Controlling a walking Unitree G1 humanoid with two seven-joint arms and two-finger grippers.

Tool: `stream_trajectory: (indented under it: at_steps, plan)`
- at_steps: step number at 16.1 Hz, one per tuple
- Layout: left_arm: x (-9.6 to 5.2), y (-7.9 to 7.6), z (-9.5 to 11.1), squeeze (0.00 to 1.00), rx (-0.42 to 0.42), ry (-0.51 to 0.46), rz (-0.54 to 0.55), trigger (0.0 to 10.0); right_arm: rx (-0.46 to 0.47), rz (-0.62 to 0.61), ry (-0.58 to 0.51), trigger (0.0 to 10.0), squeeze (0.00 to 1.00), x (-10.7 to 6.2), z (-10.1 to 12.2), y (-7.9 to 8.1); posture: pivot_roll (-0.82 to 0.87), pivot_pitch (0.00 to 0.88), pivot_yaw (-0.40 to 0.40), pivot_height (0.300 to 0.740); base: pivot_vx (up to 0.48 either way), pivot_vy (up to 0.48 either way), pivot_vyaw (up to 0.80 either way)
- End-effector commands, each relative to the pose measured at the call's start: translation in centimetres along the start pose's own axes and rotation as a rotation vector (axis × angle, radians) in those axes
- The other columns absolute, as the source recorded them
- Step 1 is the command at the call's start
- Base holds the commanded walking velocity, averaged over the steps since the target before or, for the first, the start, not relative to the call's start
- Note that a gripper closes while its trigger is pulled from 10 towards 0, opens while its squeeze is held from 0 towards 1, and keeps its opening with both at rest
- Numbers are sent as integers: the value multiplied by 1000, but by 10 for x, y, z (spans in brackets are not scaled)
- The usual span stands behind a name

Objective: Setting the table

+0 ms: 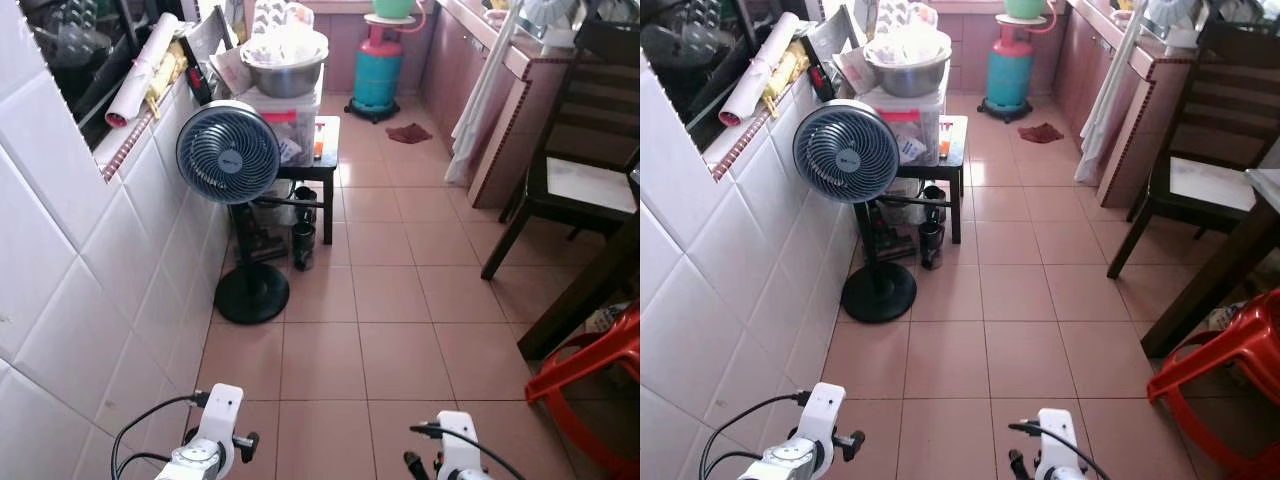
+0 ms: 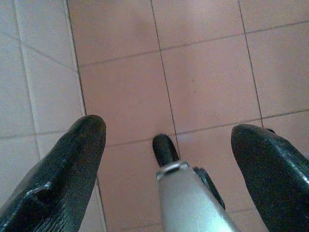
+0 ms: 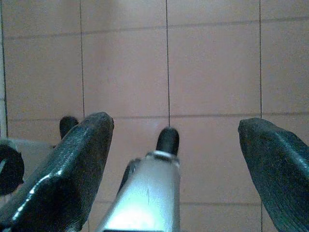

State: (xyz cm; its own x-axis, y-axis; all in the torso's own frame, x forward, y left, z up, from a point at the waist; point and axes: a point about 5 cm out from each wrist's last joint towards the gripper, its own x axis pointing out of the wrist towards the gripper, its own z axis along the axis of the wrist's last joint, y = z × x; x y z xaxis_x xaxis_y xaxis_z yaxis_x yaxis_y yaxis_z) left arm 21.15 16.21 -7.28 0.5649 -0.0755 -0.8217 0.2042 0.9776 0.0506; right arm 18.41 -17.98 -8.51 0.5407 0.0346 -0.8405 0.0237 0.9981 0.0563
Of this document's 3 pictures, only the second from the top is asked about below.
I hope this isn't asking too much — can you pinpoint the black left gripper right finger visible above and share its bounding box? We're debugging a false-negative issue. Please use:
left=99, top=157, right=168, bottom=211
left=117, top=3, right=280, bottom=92
left=230, top=123, right=309, bottom=232

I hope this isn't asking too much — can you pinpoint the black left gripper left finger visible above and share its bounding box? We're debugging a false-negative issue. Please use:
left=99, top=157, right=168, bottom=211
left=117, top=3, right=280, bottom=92
left=0, top=115, right=107, bottom=232

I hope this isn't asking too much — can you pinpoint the black robot foot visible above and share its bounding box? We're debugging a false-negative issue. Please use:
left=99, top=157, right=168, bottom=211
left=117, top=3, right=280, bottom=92
left=152, top=133, right=180, bottom=168

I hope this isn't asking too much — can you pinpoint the silver robot leg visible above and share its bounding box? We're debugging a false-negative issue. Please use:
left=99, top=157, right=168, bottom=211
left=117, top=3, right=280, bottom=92
left=155, top=162, right=239, bottom=232

